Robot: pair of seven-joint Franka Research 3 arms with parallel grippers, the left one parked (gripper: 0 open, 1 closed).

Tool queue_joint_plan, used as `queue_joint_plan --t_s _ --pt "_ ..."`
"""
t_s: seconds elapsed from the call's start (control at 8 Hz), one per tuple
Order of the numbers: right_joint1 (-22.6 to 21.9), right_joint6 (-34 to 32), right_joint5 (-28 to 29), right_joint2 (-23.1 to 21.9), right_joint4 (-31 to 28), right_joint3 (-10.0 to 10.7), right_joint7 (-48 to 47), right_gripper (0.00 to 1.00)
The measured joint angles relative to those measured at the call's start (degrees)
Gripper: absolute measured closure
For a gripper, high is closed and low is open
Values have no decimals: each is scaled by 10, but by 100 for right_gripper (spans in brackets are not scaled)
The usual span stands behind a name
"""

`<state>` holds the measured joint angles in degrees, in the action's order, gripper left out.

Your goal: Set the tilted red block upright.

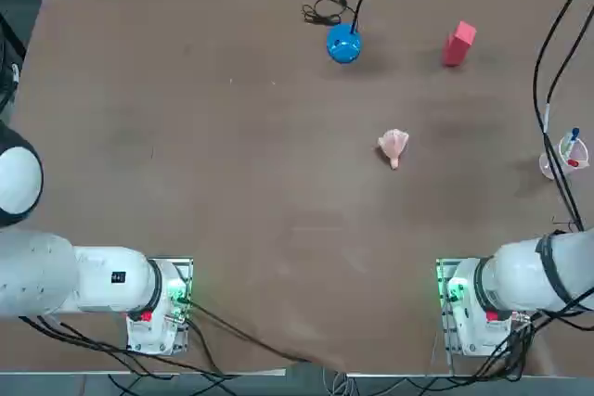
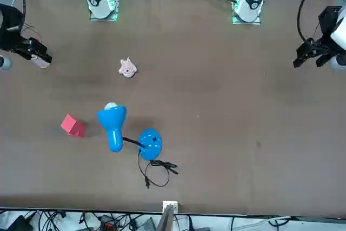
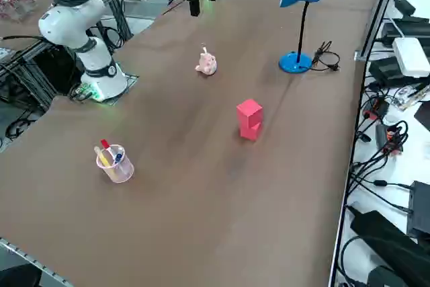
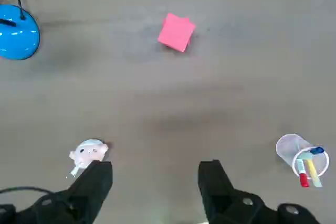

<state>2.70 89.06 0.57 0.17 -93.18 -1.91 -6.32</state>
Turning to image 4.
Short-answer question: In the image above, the red foam block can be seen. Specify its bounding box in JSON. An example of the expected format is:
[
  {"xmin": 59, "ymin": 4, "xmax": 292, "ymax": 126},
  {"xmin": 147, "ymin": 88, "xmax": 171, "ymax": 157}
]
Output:
[
  {"xmin": 164, "ymin": 16, "xmax": 195, "ymax": 50},
  {"xmin": 157, "ymin": 13, "xmax": 196, "ymax": 53}
]

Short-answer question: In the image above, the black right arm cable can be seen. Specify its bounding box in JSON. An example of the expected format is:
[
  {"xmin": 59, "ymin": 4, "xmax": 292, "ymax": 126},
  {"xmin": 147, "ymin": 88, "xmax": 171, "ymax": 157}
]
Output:
[{"xmin": 0, "ymin": 186, "xmax": 55, "ymax": 197}]

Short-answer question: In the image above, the pink plush toy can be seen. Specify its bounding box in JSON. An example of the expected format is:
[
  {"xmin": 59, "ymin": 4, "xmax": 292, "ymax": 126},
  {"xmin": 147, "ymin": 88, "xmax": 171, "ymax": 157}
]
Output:
[{"xmin": 65, "ymin": 138, "xmax": 111, "ymax": 179}]

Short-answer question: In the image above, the red capped marker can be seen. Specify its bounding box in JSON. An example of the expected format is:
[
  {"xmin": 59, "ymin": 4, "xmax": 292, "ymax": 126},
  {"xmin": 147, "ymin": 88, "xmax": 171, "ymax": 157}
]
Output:
[{"xmin": 297, "ymin": 157, "xmax": 311, "ymax": 188}]

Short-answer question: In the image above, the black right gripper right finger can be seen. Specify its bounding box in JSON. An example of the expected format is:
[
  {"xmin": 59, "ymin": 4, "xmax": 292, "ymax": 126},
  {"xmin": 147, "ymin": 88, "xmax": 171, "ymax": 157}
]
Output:
[{"xmin": 197, "ymin": 159, "xmax": 321, "ymax": 224}]

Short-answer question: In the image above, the clear plastic cup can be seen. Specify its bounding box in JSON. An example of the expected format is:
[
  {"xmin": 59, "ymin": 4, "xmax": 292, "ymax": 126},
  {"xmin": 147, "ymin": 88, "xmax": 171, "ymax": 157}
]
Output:
[{"xmin": 275, "ymin": 133, "xmax": 330, "ymax": 183}]

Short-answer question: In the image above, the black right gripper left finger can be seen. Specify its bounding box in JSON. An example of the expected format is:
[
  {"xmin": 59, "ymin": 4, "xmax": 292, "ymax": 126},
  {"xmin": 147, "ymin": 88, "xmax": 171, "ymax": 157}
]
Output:
[{"xmin": 0, "ymin": 159, "xmax": 114, "ymax": 224}]

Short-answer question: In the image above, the blue desk lamp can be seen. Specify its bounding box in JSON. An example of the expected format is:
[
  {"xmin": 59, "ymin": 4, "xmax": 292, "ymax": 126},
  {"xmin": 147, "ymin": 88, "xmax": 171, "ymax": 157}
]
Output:
[{"xmin": 0, "ymin": 0, "xmax": 41, "ymax": 61}]

